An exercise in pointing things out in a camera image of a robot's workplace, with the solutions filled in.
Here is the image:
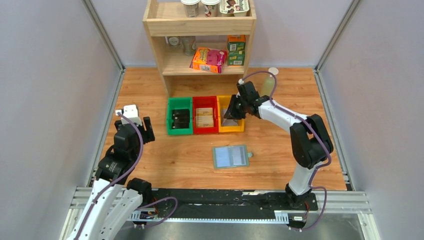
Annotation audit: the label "yogurt cup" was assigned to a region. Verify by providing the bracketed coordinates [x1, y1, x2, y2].
[180, 0, 200, 18]
[201, 0, 220, 17]

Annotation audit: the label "green orange carton box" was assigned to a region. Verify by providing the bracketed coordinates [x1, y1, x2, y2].
[227, 35, 246, 66]

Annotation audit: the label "clear glass on shelf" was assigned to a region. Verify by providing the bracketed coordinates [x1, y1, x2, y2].
[180, 36, 197, 56]

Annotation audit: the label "left yogurt cup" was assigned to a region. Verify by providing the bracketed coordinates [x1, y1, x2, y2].
[180, 0, 200, 18]

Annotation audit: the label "black cards in green bin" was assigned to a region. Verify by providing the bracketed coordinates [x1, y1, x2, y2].
[171, 108, 191, 129]

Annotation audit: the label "yellow plastic bin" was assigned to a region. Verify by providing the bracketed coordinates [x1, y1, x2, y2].
[216, 95, 245, 133]

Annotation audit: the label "middle yogurt cup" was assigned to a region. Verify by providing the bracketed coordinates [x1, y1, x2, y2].
[201, 0, 220, 17]

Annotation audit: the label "green plastic bin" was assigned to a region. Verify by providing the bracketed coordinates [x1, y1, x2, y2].
[166, 97, 194, 136]

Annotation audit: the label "glass jar on shelf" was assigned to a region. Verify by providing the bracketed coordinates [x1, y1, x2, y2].
[166, 36, 181, 49]

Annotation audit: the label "chocolate pudding pack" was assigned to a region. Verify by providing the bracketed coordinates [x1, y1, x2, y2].
[219, 0, 250, 17]

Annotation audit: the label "red plastic bin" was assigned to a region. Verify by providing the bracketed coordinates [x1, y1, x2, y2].
[192, 96, 219, 135]

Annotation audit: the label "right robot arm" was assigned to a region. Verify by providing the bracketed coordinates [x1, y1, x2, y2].
[224, 79, 334, 210]

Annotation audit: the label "orange pink snack box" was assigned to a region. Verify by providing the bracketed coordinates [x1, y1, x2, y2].
[189, 47, 228, 74]

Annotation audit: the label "green soap bottle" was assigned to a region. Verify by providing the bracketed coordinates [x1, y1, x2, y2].
[259, 67, 279, 97]

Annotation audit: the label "grey-green card holder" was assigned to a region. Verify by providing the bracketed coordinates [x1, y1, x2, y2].
[212, 145, 253, 169]

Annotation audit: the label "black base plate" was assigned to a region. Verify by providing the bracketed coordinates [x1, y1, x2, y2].
[142, 188, 319, 220]

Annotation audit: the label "tan cards in red bin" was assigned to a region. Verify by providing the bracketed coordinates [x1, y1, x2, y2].
[195, 107, 215, 128]

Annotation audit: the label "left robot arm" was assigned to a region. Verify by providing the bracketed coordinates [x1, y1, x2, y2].
[68, 116, 155, 240]

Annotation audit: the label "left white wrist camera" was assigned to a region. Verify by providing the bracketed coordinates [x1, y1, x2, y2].
[114, 104, 143, 126]

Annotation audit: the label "wooden shelf unit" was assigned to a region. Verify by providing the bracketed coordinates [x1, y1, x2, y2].
[142, 0, 257, 96]

